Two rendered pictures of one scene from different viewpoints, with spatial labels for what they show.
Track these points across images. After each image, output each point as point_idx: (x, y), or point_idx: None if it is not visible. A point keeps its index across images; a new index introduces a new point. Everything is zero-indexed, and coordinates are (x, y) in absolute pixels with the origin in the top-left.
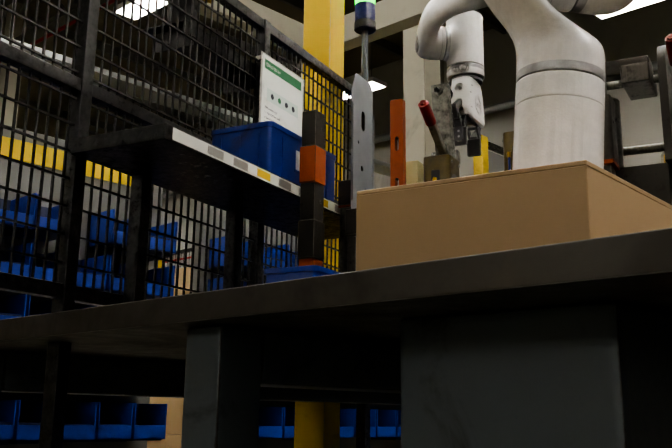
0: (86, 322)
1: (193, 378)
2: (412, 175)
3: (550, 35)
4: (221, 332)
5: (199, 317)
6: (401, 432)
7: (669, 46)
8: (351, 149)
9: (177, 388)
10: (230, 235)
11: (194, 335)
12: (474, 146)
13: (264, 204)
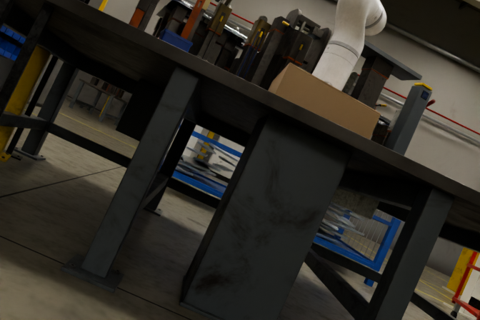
0: (111, 25)
1: (173, 90)
2: (206, 3)
3: (358, 39)
4: (198, 79)
5: (202, 72)
6: (251, 154)
7: None
8: None
9: (13, 23)
10: None
11: (181, 71)
12: None
13: None
